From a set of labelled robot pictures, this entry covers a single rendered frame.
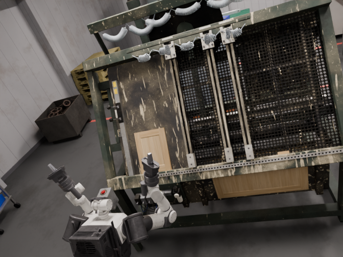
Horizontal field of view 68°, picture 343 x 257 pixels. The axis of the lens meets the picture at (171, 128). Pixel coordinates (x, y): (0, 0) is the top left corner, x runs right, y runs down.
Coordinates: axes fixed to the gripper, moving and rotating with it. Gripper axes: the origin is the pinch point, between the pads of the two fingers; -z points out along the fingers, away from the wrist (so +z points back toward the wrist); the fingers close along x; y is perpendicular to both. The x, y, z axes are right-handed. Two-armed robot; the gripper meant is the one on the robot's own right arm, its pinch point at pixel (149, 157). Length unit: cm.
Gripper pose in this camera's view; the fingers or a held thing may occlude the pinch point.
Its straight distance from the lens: 144.8
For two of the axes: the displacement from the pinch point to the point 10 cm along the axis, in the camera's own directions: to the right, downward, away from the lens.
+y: 7.1, -3.8, 5.9
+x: -7.0, -3.6, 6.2
